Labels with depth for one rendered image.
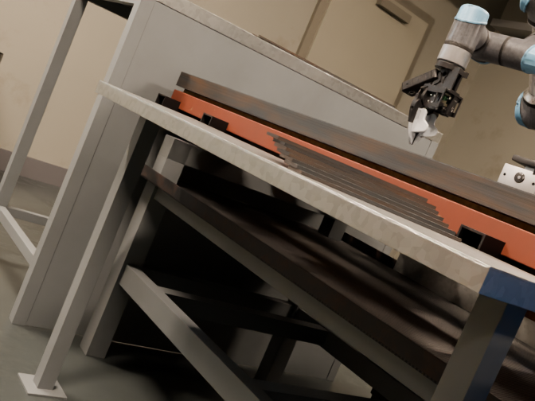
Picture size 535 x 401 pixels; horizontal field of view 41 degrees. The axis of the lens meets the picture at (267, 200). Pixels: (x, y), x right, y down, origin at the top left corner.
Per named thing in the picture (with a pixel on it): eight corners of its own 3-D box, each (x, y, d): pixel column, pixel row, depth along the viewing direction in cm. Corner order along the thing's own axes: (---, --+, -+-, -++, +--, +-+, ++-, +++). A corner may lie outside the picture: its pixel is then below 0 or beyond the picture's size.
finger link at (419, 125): (415, 144, 176) (431, 109, 175) (400, 138, 181) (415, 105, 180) (423, 148, 178) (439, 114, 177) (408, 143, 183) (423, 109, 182)
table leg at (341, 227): (263, 384, 247) (342, 203, 241) (255, 375, 252) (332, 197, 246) (276, 387, 250) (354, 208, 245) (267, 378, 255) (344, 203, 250)
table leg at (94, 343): (85, 355, 208) (174, 138, 203) (79, 345, 213) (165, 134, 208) (104, 358, 212) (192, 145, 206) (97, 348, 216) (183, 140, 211)
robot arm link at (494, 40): (505, 72, 187) (492, 58, 178) (467, 62, 193) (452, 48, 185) (518, 44, 186) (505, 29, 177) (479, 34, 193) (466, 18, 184)
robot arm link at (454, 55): (437, 42, 179) (456, 55, 184) (429, 59, 180) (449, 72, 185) (459, 45, 173) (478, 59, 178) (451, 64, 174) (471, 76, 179)
